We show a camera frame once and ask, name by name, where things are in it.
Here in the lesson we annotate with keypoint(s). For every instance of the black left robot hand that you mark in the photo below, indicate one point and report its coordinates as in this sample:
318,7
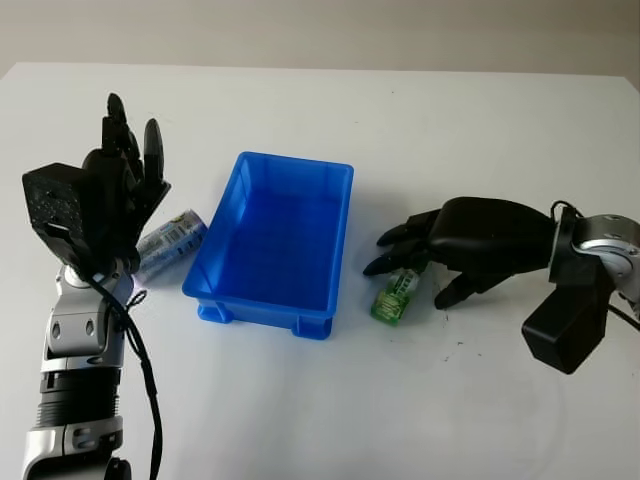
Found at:
112,200

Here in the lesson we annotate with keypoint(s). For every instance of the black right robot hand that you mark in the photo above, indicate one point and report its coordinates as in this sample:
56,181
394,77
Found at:
490,235

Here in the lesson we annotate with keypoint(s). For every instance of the green toothpaste box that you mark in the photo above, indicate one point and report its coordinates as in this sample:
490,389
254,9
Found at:
392,302

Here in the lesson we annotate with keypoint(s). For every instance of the blue plastic tray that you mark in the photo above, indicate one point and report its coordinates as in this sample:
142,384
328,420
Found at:
270,240

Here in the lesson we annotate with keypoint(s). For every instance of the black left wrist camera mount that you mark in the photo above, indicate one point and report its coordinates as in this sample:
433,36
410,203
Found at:
55,205

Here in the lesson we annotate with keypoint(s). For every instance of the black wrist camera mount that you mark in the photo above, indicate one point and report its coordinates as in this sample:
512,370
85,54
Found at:
55,205
565,330

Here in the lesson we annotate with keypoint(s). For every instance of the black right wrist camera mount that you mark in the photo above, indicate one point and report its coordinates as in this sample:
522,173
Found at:
565,330

